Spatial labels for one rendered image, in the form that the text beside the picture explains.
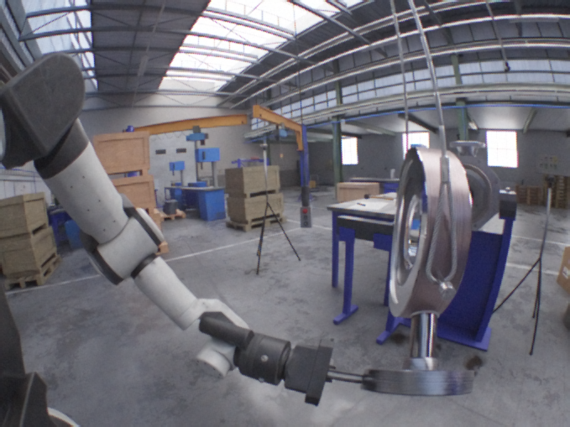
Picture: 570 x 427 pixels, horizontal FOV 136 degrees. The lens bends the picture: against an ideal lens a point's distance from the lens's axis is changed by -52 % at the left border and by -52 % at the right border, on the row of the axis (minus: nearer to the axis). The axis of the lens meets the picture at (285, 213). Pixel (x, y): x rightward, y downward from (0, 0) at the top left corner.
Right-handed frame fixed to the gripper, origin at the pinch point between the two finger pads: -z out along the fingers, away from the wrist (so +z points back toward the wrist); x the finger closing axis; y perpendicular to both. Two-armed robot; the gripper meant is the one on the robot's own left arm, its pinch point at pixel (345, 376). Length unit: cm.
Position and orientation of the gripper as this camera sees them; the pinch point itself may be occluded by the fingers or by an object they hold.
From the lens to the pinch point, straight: 44.3
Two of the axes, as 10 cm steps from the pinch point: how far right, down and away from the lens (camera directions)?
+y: 1.9, 6.2, 7.6
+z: -9.5, -1.0, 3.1
